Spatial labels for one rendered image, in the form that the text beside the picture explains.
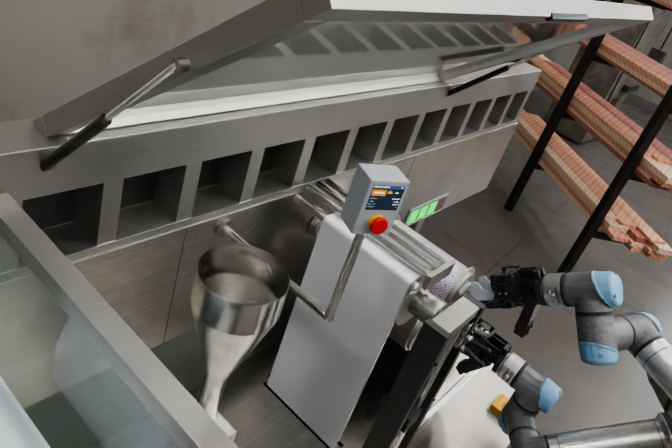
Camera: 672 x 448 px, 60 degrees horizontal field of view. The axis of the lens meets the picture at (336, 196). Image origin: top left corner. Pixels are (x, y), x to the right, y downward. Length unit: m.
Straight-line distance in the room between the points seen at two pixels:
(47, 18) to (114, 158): 1.64
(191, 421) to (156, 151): 0.49
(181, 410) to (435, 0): 0.46
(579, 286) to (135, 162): 0.93
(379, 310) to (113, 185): 0.59
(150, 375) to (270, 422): 0.91
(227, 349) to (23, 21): 1.81
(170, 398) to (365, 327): 0.72
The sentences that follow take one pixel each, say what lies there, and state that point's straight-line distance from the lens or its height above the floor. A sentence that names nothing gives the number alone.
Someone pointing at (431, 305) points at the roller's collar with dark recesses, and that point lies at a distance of 1.26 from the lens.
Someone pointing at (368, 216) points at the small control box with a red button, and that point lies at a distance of 0.88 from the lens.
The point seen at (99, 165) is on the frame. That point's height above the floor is 1.61.
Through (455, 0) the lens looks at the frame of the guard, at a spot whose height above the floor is 2.00.
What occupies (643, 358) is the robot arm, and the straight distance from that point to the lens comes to 1.45.
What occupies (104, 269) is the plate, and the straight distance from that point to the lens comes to 1.05.
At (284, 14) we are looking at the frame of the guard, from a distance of 0.50.
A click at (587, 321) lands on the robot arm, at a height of 1.43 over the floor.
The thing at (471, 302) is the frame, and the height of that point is 1.44.
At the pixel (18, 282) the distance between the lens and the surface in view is 0.75.
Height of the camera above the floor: 2.08
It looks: 29 degrees down
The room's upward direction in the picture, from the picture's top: 19 degrees clockwise
